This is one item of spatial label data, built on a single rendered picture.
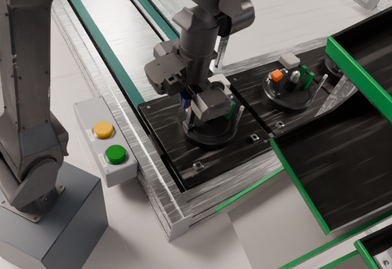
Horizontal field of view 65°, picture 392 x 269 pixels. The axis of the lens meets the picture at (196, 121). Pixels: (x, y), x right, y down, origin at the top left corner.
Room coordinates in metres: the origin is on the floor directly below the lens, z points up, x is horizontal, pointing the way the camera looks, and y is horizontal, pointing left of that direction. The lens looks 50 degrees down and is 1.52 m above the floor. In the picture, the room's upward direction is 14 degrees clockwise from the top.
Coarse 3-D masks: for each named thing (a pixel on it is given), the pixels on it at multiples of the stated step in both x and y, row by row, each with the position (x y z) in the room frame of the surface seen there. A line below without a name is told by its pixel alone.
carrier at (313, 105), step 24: (240, 72) 0.68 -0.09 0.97; (264, 72) 0.70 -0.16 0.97; (288, 72) 0.70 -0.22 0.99; (312, 72) 0.66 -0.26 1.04; (240, 96) 0.59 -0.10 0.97; (264, 96) 0.60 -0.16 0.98; (288, 96) 0.60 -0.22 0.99; (312, 96) 0.61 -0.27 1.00; (264, 120) 0.52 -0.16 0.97; (288, 120) 0.54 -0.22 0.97
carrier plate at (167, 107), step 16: (176, 96) 0.53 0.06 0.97; (144, 112) 0.46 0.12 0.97; (160, 112) 0.47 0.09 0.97; (176, 112) 0.48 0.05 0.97; (160, 128) 0.42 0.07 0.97; (176, 128) 0.43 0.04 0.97; (240, 128) 0.48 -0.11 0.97; (256, 128) 0.49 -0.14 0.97; (160, 144) 0.38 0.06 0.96; (176, 144) 0.39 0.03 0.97; (240, 144) 0.43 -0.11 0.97; (256, 144) 0.44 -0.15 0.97; (176, 160) 0.35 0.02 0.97; (192, 160) 0.36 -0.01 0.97; (208, 160) 0.37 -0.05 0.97; (224, 160) 0.38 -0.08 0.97; (240, 160) 0.39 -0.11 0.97; (192, 176) 0.32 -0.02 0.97; (208, 176) 0.33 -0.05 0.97
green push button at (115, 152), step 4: (108, 148) 0.34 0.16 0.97; (112, 148) 0.34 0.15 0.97; (116, 148) 0.34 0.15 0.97; (120, 148) 0.35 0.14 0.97; (108, 152) 0.33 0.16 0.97; (112, 152) 0.33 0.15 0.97; (116, 152) 0.33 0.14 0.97; (120, 152) 0.34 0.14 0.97; (124, 152) 0.34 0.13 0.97; (108, 156) 0.32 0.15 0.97; (112, 156) 0.32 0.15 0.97; (116, 156) 0.32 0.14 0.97; (120, 156) 0.33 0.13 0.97; (124, 156) 0.33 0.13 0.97; (108, 160) 0.32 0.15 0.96; (112, 160) 0.31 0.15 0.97; (116, 160) 0.32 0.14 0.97; (120, 160) 0.32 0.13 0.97
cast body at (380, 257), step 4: (384, 252) 0.14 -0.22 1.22; (388, 252) 0.14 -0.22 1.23; (376, 256) 0.14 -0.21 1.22; (380, 256) 0.14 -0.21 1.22; (384, 256) 0.14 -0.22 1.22; (388, 256) 0.14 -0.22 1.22; (376, 260) 0.13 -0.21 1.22; (380, 260) 0.13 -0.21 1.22; (384, 260) 0.13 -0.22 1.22; (388, 260) 0.13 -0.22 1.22; (376, 264) 0.13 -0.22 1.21; (380, 264) 0.13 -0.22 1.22; (384, 264) 0.13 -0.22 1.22; (388, 264) 0.13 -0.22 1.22; (380, 268) 0.13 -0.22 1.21; (384, 268) 0.13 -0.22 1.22; (388, 268) 0.13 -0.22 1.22
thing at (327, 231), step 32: (352, 96) 0.31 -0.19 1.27; (320, 128) 0.29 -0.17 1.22; (352, 128) 0.29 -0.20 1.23; (384, 128) 0.29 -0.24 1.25; (288, 160) 0.25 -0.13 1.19; (320, 160) 0.25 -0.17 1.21; (352, 160) 0.25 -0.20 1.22; (384, 160) 0.25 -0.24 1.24; (320, 192) 0.21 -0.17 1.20; (352, 192) 0.21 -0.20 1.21; (384, 192) 0.21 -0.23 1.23; (320, 224) 0.17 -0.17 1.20
